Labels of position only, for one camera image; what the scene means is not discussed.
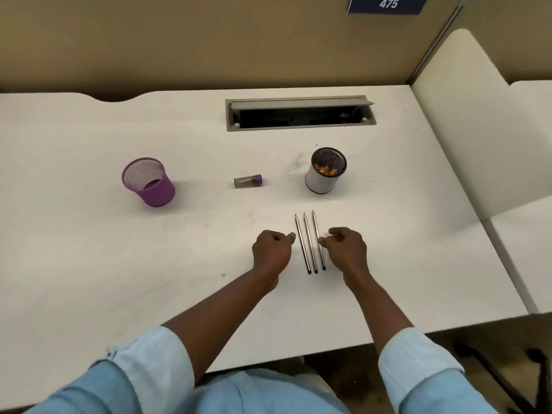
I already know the person's right hand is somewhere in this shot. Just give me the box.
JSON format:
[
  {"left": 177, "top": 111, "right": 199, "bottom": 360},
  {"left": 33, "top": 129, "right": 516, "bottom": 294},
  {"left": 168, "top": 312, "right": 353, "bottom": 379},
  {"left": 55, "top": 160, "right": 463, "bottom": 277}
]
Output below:
[{"left": 317, "top": 227, "right": 373, "bottom": 290}]

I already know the person's left hand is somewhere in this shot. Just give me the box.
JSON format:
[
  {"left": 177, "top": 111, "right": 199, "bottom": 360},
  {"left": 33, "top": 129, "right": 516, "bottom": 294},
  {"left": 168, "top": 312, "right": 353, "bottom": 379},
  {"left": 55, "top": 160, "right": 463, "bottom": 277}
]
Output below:
[{"left": 251, "top": 229, "right": 297, "bottom": 294}]

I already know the black silver striped pencil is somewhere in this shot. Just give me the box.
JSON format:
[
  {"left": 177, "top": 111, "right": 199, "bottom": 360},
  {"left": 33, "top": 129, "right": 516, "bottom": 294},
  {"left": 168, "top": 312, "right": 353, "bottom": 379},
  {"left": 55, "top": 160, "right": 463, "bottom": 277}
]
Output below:
[
  {"left": 294, "top": 213, "right": 312, "bottom": 275},
  {"left": 302, "top": 212, "right": 319, "bottom": 274},
  {"left": 311, "top": 209, "right": 327, "bottom": 271}
]

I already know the purple mesh pencil cup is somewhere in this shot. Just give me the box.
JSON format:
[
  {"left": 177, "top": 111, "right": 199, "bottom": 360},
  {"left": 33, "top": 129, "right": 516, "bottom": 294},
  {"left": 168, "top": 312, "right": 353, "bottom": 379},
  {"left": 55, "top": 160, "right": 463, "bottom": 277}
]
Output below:
[{"left": 121, "top": 157, "right": 177, "bottom": 208}]

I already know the person's left forearm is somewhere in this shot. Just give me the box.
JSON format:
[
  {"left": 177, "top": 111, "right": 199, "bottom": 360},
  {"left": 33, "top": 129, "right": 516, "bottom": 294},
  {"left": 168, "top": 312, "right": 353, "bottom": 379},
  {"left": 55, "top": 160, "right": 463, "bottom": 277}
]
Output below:
[{"left": 162, "top": 267, "right": 281, "bottom": 385}]

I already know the person's right forearm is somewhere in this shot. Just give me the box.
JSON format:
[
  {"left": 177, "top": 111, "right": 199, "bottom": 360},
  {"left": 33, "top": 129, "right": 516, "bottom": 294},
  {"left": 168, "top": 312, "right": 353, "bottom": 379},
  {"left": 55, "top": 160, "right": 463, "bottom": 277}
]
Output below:
[{"left": 343, "top": 271, "right": 415, "bottom": 357}]

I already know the white cup with black rim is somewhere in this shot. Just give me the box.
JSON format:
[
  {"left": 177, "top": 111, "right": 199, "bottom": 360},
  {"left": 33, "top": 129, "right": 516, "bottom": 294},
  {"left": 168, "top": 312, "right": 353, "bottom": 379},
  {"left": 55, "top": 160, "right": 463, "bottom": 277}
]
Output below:
[{"left": 305, "top": 147, "right": 348, "bottom": 196}]

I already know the light blue patterned shirt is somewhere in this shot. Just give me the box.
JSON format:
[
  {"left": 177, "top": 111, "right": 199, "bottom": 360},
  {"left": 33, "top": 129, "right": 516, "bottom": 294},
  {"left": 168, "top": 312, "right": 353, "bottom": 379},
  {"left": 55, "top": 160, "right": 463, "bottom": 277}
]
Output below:
[{"left": 24, "top": 325, "right": 501, "bottom": 414}]

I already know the cream side divider panel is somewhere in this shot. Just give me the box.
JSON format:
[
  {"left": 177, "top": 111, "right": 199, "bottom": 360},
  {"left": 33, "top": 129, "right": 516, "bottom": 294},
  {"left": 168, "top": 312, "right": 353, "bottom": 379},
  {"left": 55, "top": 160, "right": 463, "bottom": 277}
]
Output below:
[{"left": 410, "top": 28, "right": 552, "bottom": 223}]

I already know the black chair base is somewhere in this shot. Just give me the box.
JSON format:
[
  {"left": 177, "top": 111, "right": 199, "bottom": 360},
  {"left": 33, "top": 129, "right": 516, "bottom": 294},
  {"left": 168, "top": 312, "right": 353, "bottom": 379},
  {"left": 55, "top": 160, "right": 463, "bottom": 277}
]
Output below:
[{"left": 453, "top": 340, "right": 552, "bottom": 414}]

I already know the tan back partition panel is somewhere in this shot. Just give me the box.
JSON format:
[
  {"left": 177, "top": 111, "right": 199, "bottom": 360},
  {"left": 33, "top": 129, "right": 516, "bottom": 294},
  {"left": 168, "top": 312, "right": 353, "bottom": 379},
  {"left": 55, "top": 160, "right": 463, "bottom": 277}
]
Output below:
[{"left": 0, "top": 0, "right": 465, "bottom": 104}]

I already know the dark blue number sign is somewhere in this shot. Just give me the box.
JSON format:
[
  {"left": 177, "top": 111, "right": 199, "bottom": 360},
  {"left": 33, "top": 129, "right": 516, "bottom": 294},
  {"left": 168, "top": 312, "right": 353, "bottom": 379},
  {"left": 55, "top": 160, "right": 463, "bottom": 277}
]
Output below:
[{"left": 346, "top": 0, "right": 431, "bottom": 16}]

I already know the tan neighbouring partition panel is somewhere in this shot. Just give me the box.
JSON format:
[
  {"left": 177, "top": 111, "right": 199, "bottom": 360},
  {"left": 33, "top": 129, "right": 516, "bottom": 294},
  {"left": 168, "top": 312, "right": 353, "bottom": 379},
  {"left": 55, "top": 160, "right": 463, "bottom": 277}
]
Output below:
[{"left": 459, "top": 0, "right": 552, "bottom": 86}]

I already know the grey desk cable tray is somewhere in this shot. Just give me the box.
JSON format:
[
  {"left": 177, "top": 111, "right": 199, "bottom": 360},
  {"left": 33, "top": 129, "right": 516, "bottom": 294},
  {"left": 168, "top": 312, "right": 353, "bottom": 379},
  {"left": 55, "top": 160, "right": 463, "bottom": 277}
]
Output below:
[{"left": 224, "top": 95, "right": 378, "bottom": 133}]

